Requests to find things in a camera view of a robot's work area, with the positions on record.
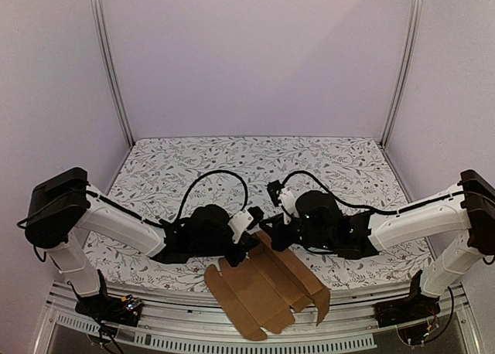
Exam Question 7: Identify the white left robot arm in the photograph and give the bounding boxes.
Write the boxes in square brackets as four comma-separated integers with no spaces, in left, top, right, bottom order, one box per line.
[17,167,264,318]

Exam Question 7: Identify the floral patterned table mat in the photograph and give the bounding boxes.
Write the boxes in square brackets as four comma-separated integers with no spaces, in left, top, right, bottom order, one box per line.
[75,135,440,295]

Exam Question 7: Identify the aluminium frame post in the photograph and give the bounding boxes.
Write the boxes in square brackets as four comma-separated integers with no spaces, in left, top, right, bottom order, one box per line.
[379,0,424,150]
[90,0,135,148]

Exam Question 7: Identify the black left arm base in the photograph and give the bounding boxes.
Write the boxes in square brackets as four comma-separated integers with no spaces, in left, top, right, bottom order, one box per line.
[71,269,143,327]

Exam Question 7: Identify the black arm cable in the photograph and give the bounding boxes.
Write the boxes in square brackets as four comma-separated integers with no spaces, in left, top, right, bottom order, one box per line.
[280,170,469,216]
[179,168,248,223]

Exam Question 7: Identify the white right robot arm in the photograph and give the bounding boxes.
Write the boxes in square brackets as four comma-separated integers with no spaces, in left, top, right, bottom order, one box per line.
[260,170,494,320]

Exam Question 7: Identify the left aluminium frame post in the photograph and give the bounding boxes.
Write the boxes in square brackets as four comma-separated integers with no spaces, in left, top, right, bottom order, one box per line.
[90,0,135,148]

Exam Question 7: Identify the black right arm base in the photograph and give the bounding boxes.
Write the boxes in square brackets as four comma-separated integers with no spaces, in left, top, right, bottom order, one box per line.
[374,271,441,346]

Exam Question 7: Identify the right aluminium frame post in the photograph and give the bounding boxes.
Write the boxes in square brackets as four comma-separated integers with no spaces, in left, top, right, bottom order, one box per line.
[379,0,424,150]

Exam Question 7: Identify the aluminium front rail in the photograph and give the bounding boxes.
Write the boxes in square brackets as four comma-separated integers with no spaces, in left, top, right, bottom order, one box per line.
[33,282,483,353]

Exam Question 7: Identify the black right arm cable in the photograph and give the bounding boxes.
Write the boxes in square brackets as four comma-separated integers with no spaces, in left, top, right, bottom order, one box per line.
[280,170,469,216]

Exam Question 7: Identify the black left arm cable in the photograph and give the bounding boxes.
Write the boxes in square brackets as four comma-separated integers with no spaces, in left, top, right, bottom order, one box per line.
[179,168,248,223]

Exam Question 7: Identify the brown cardboard box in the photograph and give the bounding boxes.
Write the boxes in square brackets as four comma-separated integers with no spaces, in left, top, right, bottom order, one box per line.
[204,231,330,342]

